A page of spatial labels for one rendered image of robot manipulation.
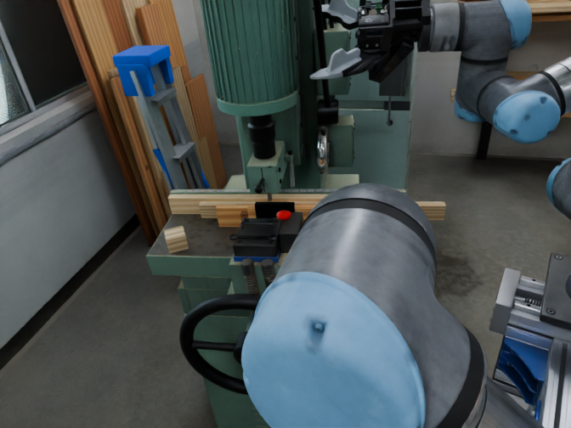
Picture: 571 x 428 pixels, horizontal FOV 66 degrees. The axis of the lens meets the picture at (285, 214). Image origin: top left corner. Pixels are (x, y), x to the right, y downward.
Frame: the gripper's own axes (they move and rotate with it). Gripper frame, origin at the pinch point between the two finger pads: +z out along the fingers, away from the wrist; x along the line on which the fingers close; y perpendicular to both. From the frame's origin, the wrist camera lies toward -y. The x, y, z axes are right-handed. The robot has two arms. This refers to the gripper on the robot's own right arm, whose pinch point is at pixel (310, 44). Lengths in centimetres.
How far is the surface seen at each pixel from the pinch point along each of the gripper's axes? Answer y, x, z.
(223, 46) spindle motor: 0.2, -0.5, 16.3
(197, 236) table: -34, 27, 30
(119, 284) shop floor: -152, 21, 114
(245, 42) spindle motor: 1.4, -0.2, 11.8
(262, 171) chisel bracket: -23.3, 14.3, 12.5
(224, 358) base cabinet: -56, 55, 26
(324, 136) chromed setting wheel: -31.4, 1.5, -0.5
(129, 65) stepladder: -61, -46, 74
